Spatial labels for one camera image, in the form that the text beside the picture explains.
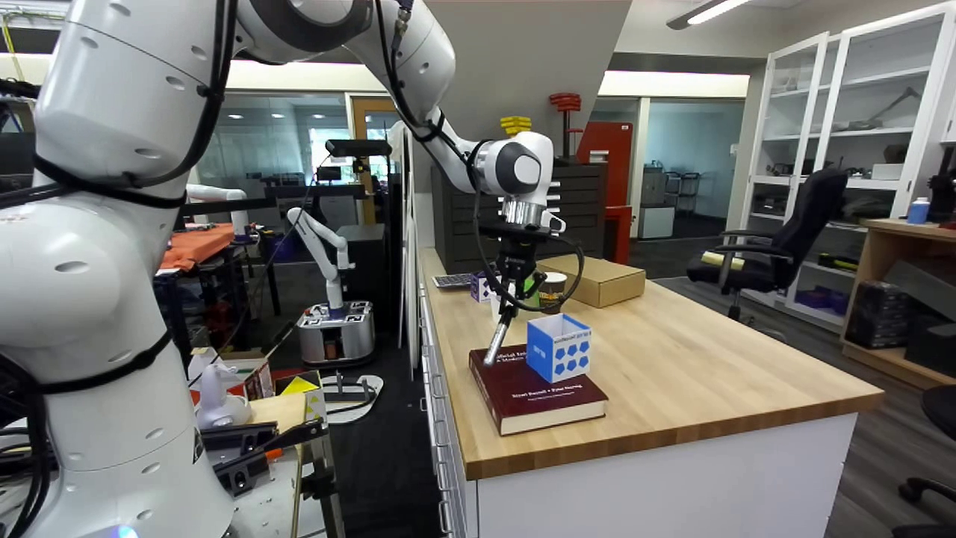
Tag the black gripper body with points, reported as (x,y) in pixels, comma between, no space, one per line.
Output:
(521,261)

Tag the small white robot arm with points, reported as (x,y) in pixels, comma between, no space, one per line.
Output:
(334,330)

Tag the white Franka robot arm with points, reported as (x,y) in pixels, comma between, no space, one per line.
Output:
(101,300)

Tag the blue and white box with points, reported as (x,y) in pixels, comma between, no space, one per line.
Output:
(558,349)

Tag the brown cardboard box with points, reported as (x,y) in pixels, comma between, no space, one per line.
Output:
(603,282)

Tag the maroon hardcover book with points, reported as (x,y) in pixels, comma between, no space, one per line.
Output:
(539,405)

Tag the small white purple object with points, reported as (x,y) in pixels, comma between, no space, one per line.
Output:
(482,287)

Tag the brown paper cup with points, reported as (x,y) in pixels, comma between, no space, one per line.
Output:
(554,291)

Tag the dark flat device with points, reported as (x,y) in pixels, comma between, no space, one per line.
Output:
(452,282)

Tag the black drawer cabinet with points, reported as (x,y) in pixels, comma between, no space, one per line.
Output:
(458,228)

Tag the red cabinet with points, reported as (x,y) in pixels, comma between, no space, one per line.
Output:
(612,169)

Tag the red sign on pole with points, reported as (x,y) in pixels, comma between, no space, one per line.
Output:
(566,101)

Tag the black equipment stand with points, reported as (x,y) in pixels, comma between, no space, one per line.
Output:
(359,148)

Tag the white table drawer cabinet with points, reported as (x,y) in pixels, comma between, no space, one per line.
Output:
(698,479)

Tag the black mesh office chair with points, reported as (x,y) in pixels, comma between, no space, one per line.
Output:
(796,233)

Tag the perforated side table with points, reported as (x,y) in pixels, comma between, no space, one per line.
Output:
(271,473)

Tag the orange cloth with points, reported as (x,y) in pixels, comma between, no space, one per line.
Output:
(200,242)

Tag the ceiling light strip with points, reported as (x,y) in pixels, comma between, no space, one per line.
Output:
(712,12)

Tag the black storage case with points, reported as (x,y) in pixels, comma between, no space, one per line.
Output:
(932,348)
(876,315)

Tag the white glass door cabinet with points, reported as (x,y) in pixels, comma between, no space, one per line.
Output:
(836,100)

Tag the wooden workbench with shelves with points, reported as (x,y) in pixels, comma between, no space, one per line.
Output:
(876,249)

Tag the blue cup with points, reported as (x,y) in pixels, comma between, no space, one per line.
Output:
(918,210)

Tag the black rolling chair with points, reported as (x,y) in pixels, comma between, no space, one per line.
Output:
(937,418)

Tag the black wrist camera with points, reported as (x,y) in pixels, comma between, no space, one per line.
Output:
(518,233)

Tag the yellow wall sign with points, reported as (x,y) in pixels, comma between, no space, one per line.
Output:
(516,124)

